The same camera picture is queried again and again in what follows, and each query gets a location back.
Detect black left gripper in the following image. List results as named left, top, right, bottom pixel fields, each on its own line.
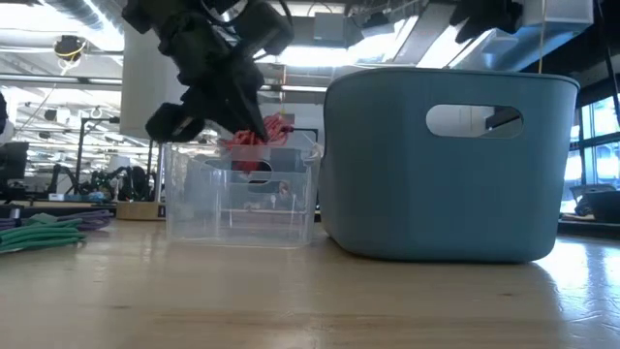
left=158, top=12, right=269, bottom=143

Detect red cable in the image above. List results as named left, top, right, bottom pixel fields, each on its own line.
left=220, top=113, right=295, bottom=175

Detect clear plastic storage bin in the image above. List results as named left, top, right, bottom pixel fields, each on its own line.
left=163, top=140, right=324, bottom=249

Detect purple cable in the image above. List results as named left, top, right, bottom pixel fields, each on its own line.
left=0, top=208, right=115, bottom=232

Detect teal plastic bin with handles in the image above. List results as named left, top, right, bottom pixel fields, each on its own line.
left=318, top=66, right=581, bottom=265

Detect green cable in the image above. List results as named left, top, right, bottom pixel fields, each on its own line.
left=0, top=212, right=89, bottom=253

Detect white shade table lamp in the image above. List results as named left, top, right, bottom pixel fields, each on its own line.
left=115, top=0, right=209, bottom=222

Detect black background robot arms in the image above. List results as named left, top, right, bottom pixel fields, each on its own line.
left=47, top=164, right=149, bottom=203

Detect black background stand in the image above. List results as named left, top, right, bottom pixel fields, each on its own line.
left=75, top=115, right=121, bottom=196

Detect dark background monitor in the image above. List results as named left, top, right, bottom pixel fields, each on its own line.
left=0, top=141, right=29, bottom=181

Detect black background bin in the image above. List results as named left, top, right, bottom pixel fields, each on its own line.
left=584, top=189, right=620, bottom=224

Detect black background rig frame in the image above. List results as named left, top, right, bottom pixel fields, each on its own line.
left=289, top=126, right=320, bottom=144

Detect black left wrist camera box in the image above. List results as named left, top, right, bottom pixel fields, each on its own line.
left=144, top=102, right=205, bottom=144

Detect black ceiling camera yellow cord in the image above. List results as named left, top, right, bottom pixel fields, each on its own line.
left=51, top=33, right=88, bottom=63

